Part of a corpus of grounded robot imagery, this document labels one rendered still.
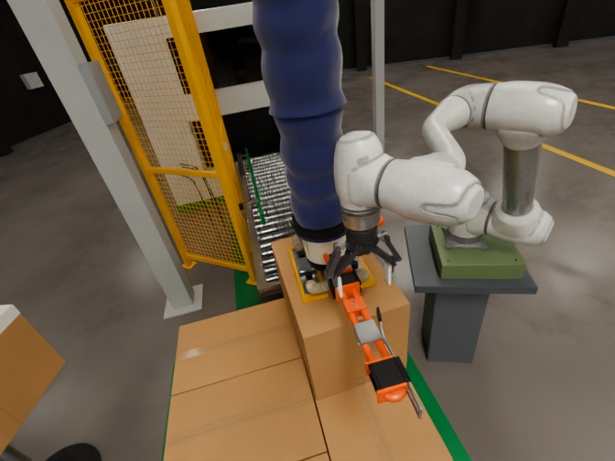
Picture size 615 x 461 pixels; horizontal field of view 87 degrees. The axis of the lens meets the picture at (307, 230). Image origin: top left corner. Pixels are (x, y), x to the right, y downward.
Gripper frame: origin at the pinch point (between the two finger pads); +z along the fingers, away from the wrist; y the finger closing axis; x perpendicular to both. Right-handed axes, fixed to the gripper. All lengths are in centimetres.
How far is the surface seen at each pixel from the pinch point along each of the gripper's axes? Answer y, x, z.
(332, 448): 17, 9, 67
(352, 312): 2.8, -3.2, 13.2
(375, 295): -10.9, -19.3, 26.9
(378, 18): -155, -361, -45
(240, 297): 58, -138, 121
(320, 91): -1, -30, -44
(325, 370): 13, -10, 49
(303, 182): 7.3, -33.9, -17.3
